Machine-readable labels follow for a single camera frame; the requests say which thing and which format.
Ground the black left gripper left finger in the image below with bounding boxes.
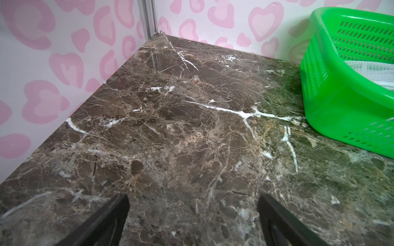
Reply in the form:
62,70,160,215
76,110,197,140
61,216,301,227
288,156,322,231
56,194,130,246

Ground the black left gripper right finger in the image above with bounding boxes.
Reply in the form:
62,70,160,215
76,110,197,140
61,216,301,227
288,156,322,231
258,193,327,246

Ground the white mesh bag in basket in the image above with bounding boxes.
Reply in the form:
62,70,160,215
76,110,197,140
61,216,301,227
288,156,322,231
345,60,394,91

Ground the green plastic basket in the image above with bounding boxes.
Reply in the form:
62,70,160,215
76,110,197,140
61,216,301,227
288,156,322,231
300,7,394,158

